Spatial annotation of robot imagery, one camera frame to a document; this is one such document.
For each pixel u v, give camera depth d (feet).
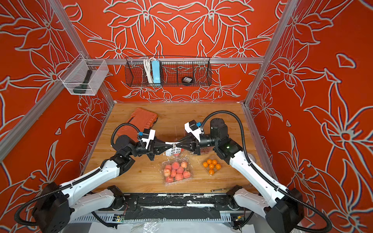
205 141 1.90
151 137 1.78
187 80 3.13
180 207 2.39
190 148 1.93
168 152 2.14
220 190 2.53
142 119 3.40
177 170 2.66
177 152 2.21
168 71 3.28
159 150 1.98
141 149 1.93
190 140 1.92
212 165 2.73
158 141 1.93
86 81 2.79
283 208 1.21
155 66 2.93
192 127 1.75
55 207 1.28
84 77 2.90
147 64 2.87
